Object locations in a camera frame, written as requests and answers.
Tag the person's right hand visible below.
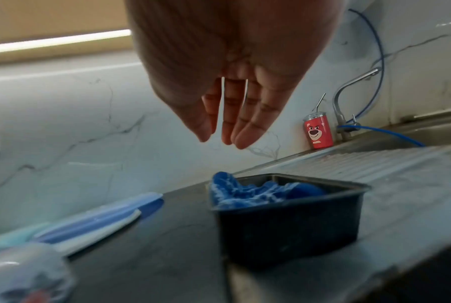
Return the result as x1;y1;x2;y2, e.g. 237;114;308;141
124;0;348;150

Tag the blue striped cloth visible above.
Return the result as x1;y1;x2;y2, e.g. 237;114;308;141
210;171;328;211

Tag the lavender plate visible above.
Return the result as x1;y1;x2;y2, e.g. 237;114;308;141
34;191;165;245

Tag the speckled white plate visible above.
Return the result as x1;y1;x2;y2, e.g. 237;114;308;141
56;208;142;257

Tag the teal plate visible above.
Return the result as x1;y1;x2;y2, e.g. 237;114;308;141
0;222;54;257

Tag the white floral bowl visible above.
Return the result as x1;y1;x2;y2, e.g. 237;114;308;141
0;243;76;303

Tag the steel faucet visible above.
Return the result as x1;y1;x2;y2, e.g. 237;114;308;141
332;67;381;141

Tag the red bear cup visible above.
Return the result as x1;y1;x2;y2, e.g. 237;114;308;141
303;92;337;150

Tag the led light strip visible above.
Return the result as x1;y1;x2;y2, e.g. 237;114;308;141
0;28;133;56

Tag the black plastic tray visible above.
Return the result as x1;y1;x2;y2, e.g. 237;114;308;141
207;173;373;271

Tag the steel sink drainboard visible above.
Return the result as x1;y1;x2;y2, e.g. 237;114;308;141
225;106;451;303

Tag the blue hose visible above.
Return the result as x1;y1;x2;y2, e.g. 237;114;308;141
337;8;428;148

